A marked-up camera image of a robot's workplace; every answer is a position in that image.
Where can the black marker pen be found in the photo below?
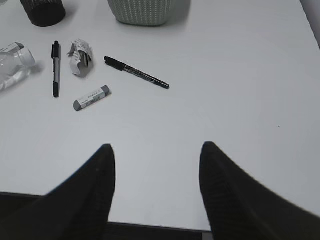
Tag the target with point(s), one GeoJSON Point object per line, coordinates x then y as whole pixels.
{"type": "Point", "coordinates": [56, 58]}
{"type": "Point", "coordinates": [120, 66]}

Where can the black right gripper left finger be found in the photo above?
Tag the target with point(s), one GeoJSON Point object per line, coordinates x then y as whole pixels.
{"type": "Point", "coordinates": [78, 209]}

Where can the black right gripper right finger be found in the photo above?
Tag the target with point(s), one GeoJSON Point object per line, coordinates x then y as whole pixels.
{"type": "Point", "coordinates": [240, 208]}

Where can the black mesh pen holder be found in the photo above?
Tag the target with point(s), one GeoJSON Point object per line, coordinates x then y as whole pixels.
{"type": "Point", "coordinates": [44, 13]}

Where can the clear water bottle green label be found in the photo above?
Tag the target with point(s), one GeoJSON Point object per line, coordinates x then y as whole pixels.
{"type": "Point", "coordinates": [16, 61]}

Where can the grey white eraser right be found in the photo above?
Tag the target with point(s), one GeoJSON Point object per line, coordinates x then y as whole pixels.
{"type": "Point", "coordinates": [91, 98]}

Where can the white waste paper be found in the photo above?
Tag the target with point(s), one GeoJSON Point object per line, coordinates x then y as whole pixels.
{"type": "Point", "coordinates": [80, 55]}

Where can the pale green woven basket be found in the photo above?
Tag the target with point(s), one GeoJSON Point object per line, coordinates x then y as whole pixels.
{"type": "Point", "coordinates": [149, 13]}

